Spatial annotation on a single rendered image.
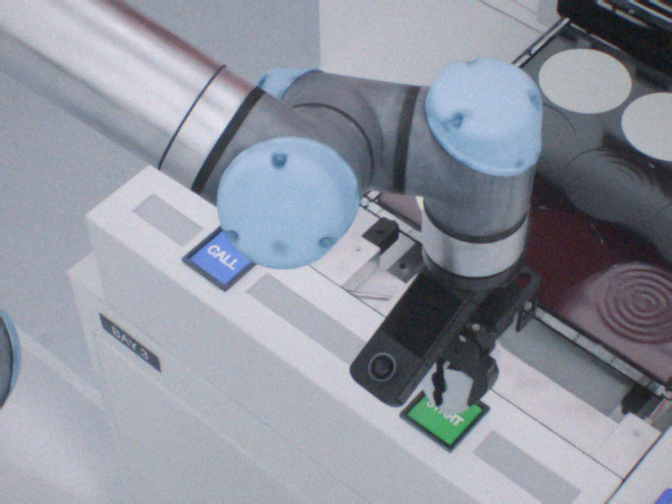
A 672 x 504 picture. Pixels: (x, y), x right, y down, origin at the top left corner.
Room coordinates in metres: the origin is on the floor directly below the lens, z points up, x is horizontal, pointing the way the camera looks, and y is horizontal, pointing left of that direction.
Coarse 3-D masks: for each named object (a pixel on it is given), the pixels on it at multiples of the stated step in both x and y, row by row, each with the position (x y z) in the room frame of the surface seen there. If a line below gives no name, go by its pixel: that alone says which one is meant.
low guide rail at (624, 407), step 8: (632, 392) 0.71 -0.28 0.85; (640, 392) 0.71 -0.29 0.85; (648, 392) 0.71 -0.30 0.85; (624, 400) 0.70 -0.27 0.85; (632, 400) 0.70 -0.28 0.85; (640, 400) 0.70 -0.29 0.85; (648, 400) 0.70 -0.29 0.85; (656, 400) 0.71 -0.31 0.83; (616, 408) 0.69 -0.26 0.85; (624, 408) 0.69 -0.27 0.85; (632, 408) 0.69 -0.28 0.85; (640, 408) 0.69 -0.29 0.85; (648, 408) 0.70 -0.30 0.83; (608, 416) 0.68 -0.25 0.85; (616, 416) 0.68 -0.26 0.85; (624, 416) 0.68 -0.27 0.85; (640, 416) 0.69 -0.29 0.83
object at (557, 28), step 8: (568, 16) 1.18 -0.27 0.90; (560, 24) 1.17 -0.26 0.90; (568, 24) 1.17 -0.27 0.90; (544, 32) 1.16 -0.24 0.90; (552, 32) 1.16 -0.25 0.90; (560, 32) 1.16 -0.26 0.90; (536, 40) 1.14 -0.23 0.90; (544, 40) 1.14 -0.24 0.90; (536, 48) 1.13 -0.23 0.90; (520, 56) 1.12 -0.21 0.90; (528, 56) 1.12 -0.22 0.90; (520, 64) 1.11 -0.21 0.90; (368, 192) 0.92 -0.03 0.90; (376, 192) 0.92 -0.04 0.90; (360, 200) 0.91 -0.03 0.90
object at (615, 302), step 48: (576, 48) 1.13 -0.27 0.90; (576, 144) 0.99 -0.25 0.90; (624, 144) 0.98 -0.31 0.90; (576, 192) 0.92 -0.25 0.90; (624, 192) 0.92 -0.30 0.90; (528, 240) 0.86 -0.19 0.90; (576, 240) 0.86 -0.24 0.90; (624, 240) 0.85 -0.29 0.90; (576, 288) 0.80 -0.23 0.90; (624, 288) 0.80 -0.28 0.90; (624, 336) 0.74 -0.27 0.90
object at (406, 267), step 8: (416, 248) 0.89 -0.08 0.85; (408, 256) 0.88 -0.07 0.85; (416, 256) 0.88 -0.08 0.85; (400, 264) 0.87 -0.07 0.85; (408, 264) 0.87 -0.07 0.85; (416, 264) 0.87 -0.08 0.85; (424, 264) 0.88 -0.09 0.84; (392, 272) 0.86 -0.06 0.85; (400, 272) 0.86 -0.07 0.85; (408, 272) 0.86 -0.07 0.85; (416, 272) 0.87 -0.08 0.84; (400, 280) 0.85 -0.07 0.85; (408, 280) 0.86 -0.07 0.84
